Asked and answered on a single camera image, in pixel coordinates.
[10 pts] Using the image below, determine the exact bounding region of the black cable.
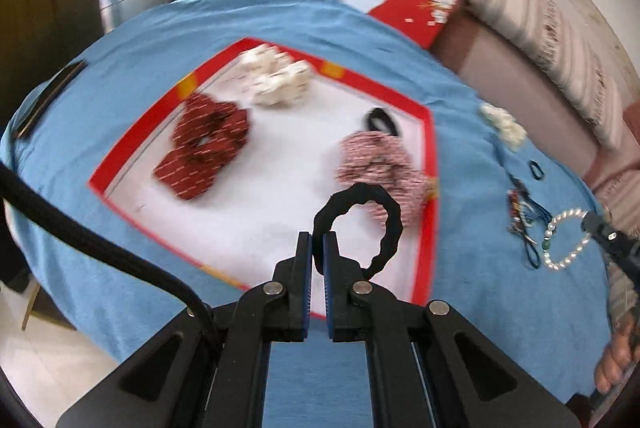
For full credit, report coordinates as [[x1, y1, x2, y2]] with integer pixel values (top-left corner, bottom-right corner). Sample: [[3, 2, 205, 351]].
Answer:
[[0, 163, 222, 350]]

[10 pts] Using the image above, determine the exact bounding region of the small black hair tie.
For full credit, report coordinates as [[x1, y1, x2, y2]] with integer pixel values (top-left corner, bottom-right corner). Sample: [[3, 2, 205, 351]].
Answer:
[[363, 107, 404, 138]]

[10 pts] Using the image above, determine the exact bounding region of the white pearl bracelet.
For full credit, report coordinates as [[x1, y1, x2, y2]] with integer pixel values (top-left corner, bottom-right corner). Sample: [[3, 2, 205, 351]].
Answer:
[[542, 207, 594, 272]]

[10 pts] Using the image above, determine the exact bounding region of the blue cord beaded charm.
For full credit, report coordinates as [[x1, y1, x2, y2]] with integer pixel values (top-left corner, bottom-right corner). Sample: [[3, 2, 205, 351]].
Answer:
[[492, 133, 553, 269]]

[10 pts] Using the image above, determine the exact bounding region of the dark red striped scrunchie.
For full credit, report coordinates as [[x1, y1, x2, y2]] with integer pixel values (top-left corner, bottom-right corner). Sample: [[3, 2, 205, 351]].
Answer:
[[153, 93, 250, 201]]

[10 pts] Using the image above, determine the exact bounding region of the striped cushion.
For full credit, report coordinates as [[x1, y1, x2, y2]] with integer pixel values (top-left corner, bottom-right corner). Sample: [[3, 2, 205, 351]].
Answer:
[[465, 0, 627, 149]]

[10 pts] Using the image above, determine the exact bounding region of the large black hair tie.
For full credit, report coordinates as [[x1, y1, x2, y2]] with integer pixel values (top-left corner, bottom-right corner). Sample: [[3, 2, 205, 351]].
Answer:
[[314, 184, 404, 283]]

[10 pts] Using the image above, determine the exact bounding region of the cream white scrunchie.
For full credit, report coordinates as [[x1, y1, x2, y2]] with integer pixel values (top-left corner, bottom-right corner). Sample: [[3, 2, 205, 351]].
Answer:
[[235, 46, 292, 82], [249, 60, 312, 109]]

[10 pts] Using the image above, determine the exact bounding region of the blue tablecloth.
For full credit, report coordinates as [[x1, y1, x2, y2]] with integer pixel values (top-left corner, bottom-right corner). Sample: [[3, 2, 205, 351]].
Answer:
[[0, 0, 615, 428]]

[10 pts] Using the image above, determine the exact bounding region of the red tray with white inside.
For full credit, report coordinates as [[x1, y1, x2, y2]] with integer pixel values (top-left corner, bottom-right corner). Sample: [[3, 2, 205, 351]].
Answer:
[[88, 37, 441, 319]]

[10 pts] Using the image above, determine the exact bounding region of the pink patterned scrunchie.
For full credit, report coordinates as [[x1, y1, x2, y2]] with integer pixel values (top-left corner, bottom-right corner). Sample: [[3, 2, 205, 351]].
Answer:
[[335, 131, 434, 225]]

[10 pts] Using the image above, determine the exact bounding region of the pink sofa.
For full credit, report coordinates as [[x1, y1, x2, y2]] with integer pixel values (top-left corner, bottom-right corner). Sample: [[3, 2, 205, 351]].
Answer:
[[430, 6, 640, 239]]

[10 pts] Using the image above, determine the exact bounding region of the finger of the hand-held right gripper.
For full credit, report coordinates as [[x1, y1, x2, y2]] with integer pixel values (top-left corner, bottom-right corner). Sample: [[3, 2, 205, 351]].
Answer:
[[580, 211, 640, 281]]

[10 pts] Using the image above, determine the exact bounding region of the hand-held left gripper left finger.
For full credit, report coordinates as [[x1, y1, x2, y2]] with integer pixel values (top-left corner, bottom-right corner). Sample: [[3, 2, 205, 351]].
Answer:
[[55, 232, 314, 428]]

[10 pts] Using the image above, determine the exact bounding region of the white flower hair clip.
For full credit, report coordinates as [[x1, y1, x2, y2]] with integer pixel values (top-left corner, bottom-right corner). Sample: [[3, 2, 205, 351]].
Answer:
[[479, 102, 528, 152]]

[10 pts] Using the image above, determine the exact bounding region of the person's right forearm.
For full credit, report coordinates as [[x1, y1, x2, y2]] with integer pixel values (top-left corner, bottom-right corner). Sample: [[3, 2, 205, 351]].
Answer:
[[606, 255, 640, 334]]

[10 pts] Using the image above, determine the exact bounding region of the flat black device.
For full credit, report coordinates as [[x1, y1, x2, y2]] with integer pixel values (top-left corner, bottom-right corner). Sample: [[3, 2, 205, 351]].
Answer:
[[14, 60, 89, 141]]

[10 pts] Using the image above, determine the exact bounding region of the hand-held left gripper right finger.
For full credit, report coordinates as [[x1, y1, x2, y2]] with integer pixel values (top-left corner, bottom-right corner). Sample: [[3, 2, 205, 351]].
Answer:
[[323, 232, 582, 428]]

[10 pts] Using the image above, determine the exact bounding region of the person's right hand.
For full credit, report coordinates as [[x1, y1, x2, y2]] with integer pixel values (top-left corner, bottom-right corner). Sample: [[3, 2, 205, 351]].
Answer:
[[594, 308, 640, 395]]

